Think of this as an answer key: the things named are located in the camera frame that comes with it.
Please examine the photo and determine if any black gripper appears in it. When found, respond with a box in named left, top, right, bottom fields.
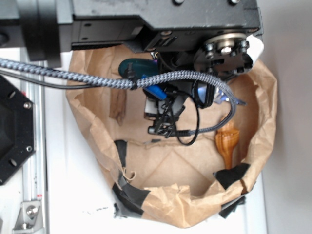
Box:
left=142, top=50, right=255, bottom=139

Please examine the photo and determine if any dark green plastic pickle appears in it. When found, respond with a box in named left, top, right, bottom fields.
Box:
left=118, top=58, right=159, bottom=78

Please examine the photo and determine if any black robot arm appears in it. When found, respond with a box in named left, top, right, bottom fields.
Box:
left=0, top=0, right=262, bottom=137

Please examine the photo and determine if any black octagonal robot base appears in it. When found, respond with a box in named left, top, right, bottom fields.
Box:
left=0, top=76, right=35, bottom=186

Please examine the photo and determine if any silver key bunch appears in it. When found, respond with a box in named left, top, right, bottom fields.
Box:
left=214, top=88, right=247, bottom=107

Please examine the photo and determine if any orange wooden seashell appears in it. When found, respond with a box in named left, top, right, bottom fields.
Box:
left=215, top=120, right=240, bottom=170

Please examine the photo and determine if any brown bark wood piece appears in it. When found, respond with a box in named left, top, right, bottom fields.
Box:
left=109, top=89, right=127, bottom=126

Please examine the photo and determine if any brown paper bag bin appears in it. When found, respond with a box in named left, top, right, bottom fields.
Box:
left=66, top=46, right=278, bottom=229

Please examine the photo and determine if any grey braided cable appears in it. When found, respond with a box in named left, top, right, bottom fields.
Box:
left=0, top=58, right=238, bottom=136

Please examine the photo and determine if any thin black cable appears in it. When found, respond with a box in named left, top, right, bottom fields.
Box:
left=0, top=69, right=137, bottom=91

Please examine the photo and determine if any aluminium extrusion rail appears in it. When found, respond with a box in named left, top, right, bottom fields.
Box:
left=20, top=47, right=50, bottom=234

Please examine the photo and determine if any metal corner bracket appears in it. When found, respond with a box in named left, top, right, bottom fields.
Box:
left=12, top=200, right=46, bottom=234

